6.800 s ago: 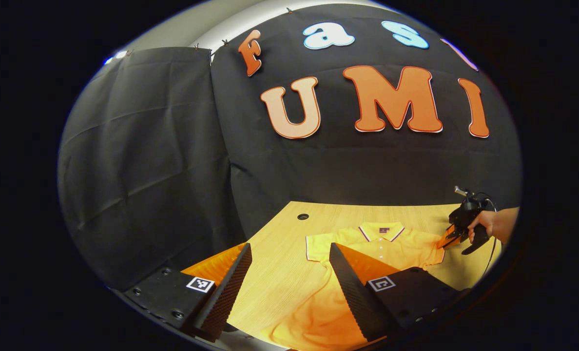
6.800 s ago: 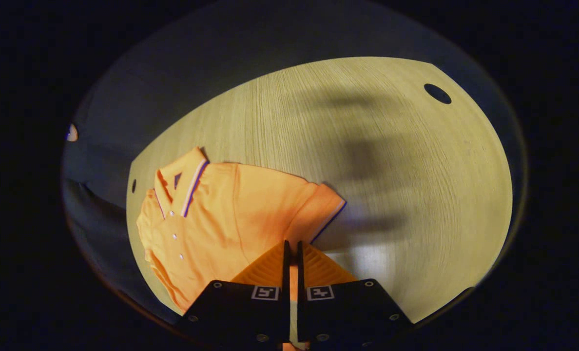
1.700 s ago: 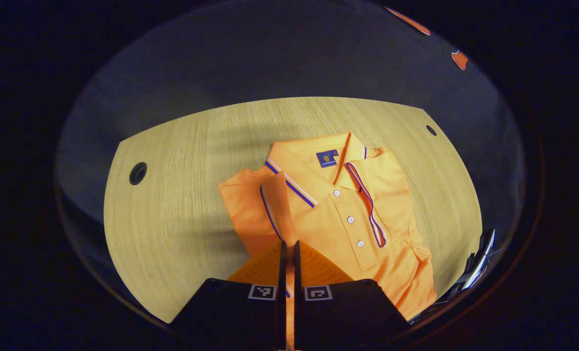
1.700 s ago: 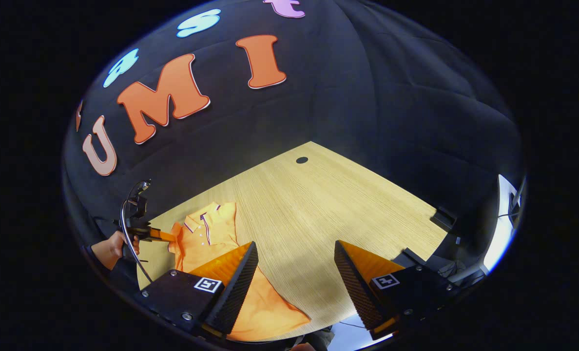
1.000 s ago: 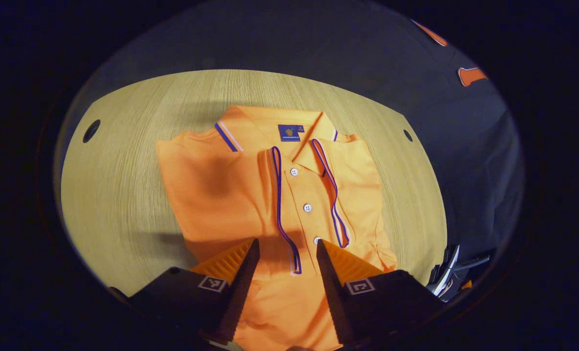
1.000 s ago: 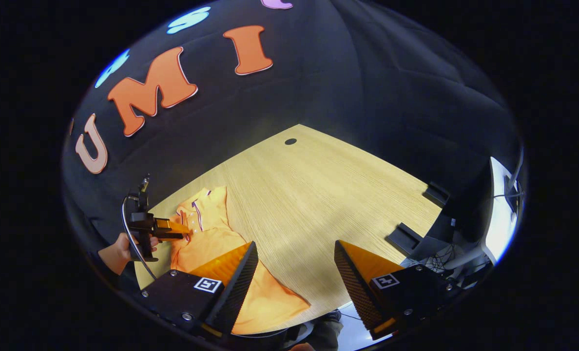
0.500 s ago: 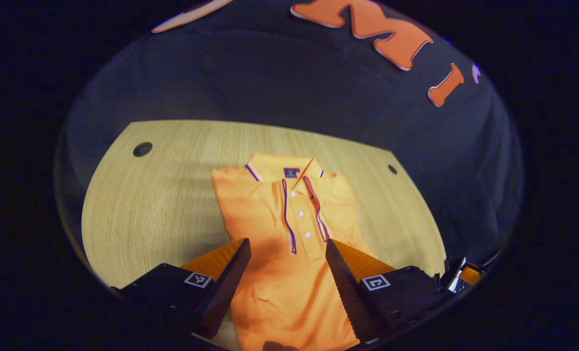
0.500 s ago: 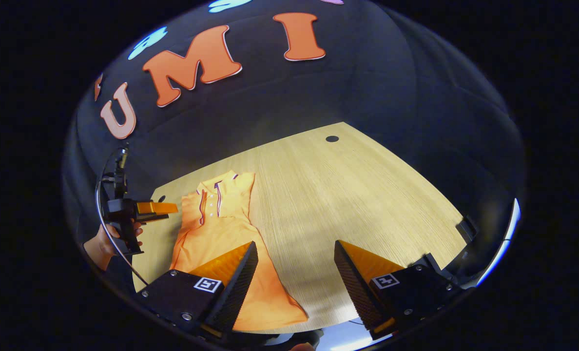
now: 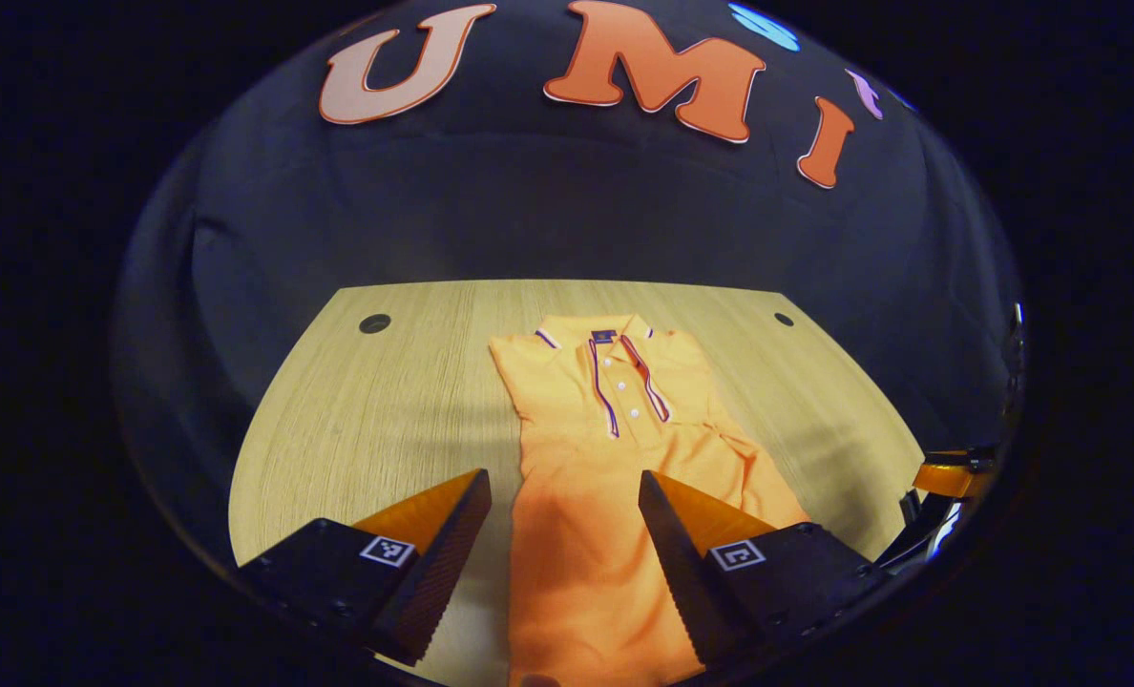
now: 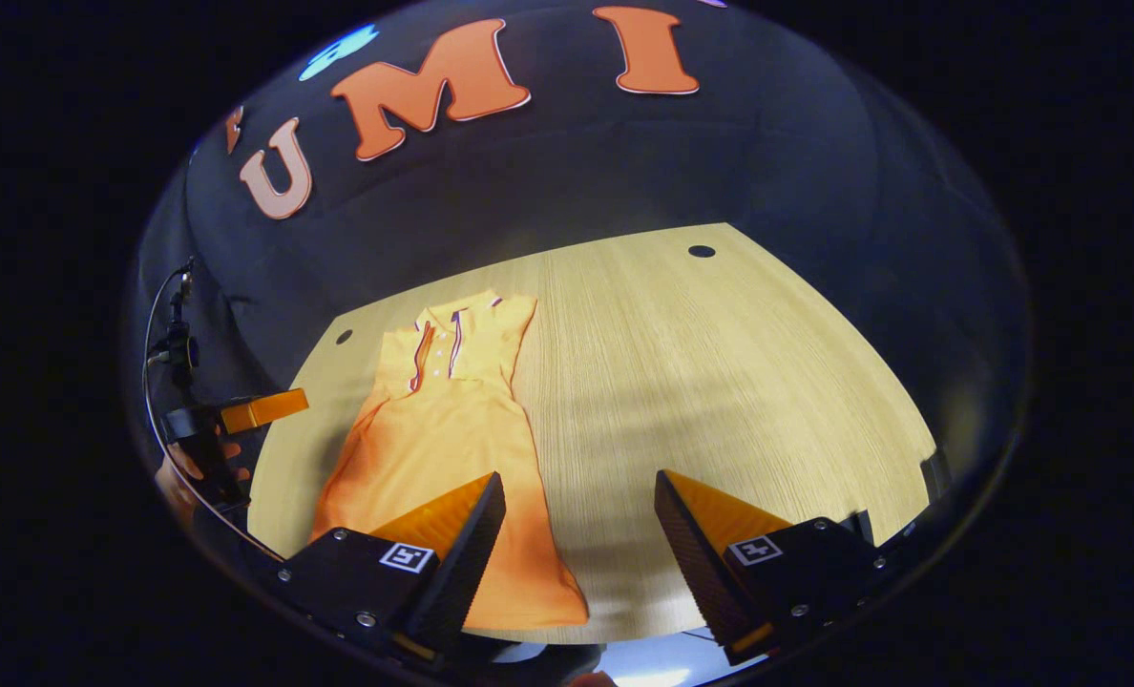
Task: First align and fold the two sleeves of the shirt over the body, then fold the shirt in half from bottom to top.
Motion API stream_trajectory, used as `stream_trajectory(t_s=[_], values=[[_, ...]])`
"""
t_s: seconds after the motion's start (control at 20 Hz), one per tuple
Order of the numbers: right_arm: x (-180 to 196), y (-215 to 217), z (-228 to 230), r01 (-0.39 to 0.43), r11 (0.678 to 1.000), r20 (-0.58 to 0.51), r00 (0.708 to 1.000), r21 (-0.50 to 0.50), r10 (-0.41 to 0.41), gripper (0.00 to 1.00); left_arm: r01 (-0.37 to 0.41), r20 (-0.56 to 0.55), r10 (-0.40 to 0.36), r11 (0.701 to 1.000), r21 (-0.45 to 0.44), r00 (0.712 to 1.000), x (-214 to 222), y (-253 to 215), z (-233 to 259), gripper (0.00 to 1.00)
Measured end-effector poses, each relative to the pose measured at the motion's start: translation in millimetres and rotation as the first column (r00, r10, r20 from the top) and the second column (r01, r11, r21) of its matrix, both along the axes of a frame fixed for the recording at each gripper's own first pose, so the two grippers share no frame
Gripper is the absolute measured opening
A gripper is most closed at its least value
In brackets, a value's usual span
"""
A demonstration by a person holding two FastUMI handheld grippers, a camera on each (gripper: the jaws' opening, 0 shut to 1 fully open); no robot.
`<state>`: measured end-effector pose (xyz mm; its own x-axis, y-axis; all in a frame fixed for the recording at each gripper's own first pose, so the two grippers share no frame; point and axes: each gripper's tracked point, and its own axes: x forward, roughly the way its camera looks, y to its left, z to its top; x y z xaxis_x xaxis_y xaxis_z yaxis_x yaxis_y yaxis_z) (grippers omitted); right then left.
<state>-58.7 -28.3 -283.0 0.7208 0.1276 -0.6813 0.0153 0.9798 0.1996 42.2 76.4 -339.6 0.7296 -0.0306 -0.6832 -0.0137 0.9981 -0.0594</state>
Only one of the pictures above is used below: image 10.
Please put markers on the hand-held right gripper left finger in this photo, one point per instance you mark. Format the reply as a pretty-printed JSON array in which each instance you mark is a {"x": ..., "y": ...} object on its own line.
[{"x": 467, "y": 563}]

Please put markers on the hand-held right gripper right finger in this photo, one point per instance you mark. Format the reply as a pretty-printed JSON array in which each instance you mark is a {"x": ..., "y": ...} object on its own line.
[{"x": 691, "y": 563}]

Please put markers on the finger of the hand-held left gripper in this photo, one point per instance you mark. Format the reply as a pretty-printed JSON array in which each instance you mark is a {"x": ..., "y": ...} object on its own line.
[{"x": 266, "y": 410}]

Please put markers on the orange T-shirt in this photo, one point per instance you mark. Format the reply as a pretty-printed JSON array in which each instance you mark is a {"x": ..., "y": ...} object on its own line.
[{"x": 443, "y": 429}]

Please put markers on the black camera stand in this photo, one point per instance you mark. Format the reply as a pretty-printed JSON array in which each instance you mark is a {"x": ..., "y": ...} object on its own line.
[{"x": 180, "y": 348}]

